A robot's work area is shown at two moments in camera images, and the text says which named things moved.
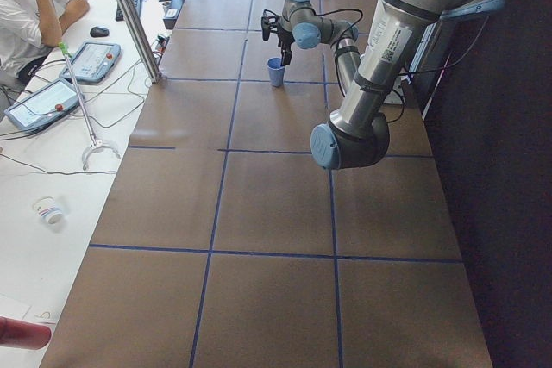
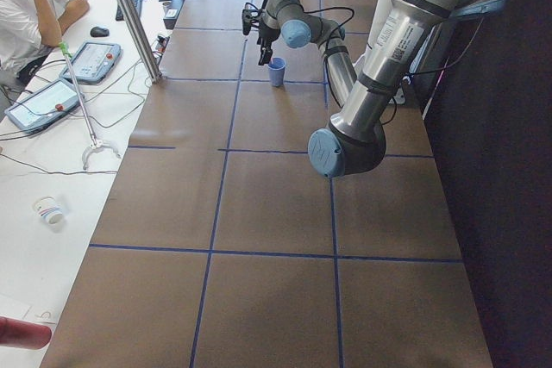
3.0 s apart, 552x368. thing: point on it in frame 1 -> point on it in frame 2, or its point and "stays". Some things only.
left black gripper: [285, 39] -> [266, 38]
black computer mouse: [98, 32] stays
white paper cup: [48, 212] stays
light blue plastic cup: [276, 71] stays
